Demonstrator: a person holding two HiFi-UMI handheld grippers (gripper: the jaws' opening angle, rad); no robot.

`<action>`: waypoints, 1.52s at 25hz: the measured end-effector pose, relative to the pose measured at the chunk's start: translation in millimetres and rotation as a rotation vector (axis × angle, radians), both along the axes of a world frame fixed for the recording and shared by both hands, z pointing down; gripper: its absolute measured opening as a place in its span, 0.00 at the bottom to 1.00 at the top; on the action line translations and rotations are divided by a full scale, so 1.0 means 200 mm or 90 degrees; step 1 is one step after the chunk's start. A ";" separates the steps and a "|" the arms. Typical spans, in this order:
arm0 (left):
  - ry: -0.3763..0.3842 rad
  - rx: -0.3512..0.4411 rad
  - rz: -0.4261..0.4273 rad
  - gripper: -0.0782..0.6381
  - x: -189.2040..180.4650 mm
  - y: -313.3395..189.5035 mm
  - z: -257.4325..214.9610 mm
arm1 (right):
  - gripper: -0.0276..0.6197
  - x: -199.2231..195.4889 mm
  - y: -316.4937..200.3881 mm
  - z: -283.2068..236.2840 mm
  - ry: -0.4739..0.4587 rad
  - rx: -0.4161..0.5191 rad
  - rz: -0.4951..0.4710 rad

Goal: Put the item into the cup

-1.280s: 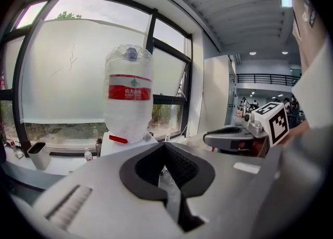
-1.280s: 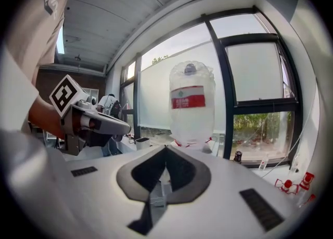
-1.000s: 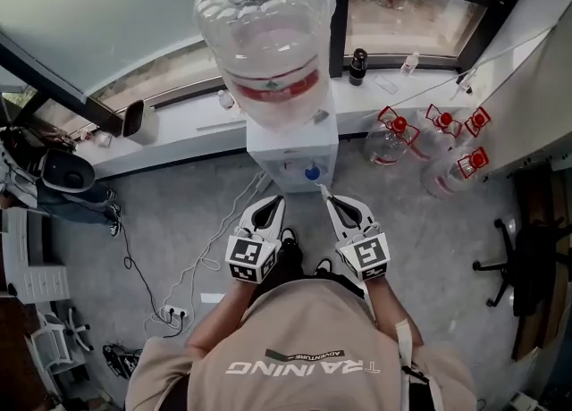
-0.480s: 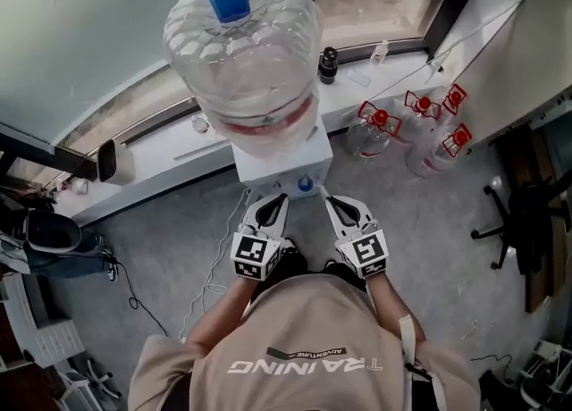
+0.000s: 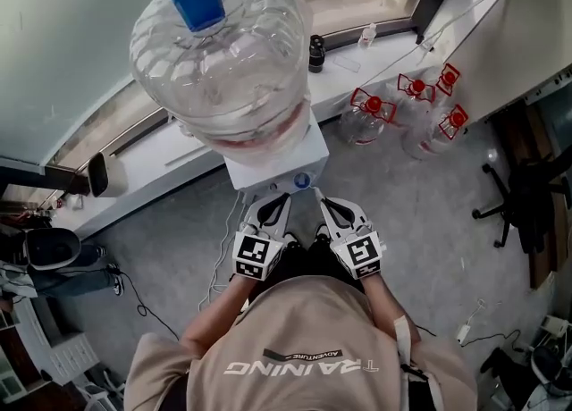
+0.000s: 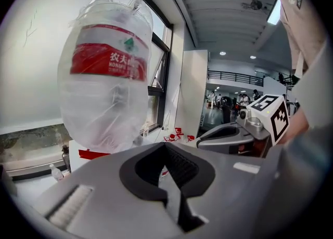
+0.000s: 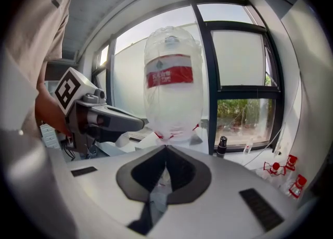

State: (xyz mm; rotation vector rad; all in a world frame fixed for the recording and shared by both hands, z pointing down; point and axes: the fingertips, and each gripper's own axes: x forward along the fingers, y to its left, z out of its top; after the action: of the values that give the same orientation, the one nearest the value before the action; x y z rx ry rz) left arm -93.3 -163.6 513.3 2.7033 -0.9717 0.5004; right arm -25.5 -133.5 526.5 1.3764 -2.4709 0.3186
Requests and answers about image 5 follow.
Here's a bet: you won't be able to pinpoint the white floor cable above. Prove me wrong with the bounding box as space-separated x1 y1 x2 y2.
198 192 251 312

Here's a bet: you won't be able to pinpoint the clear water jug red cap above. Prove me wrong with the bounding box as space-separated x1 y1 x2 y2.
339 87 398 147
435 63 461 111
383 71 437 133
401 104 469 161

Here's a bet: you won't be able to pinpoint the white water dispenser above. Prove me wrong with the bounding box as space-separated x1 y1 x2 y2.
223 118 331 198

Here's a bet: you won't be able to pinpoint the grey metal locker cabinet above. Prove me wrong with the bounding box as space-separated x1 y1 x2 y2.
520 58 572 109

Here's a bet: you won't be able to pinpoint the black thermos bottle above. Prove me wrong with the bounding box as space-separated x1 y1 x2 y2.
307 34 326 74

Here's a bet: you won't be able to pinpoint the person's beige shirt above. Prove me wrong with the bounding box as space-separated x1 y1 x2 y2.
123 275 478 411

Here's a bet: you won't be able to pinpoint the large clear water bottle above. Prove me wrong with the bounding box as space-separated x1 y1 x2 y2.
129 0 313 164

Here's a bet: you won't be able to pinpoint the person's black trousers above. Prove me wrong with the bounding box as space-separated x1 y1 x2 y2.
254 239 358 307

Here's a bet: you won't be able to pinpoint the white box device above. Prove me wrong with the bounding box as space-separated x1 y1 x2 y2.
540 315 568 339

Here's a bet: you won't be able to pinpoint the white shoulder strap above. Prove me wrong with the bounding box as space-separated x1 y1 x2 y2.
392 315 442 411

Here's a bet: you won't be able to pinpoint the person's right forearm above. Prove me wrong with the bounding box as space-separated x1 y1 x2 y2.
360 273 421 343

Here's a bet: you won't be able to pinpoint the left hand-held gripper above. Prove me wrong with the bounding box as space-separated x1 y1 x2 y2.
231 192 293 282

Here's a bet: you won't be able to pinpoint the person's left forearm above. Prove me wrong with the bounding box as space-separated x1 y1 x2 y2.
181 273 260 359

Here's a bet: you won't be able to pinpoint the clear flat plastic case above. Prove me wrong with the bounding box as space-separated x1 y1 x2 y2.
332 55 362 74

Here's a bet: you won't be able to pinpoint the white drawer unit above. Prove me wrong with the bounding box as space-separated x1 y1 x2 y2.
17 297 102 383

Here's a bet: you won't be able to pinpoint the white bin with black lid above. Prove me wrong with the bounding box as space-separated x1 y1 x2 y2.
87 152 130 199

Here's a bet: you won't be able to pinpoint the white hanging cable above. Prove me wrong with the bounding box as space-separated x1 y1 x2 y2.
370 0 515 84

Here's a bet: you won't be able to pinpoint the small clear plastic bottle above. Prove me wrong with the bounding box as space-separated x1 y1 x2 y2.
357 22 379 49

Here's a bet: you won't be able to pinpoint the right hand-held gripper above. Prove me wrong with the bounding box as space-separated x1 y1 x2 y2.
318 196 387 281

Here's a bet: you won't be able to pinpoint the white windowsill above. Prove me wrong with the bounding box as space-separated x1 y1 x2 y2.
66 29 430 240

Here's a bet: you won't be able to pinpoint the black floor cable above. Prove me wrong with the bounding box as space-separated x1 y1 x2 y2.
106 265 182 343

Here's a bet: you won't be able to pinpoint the black office chair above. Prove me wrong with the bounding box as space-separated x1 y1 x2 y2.
472 156 572 255

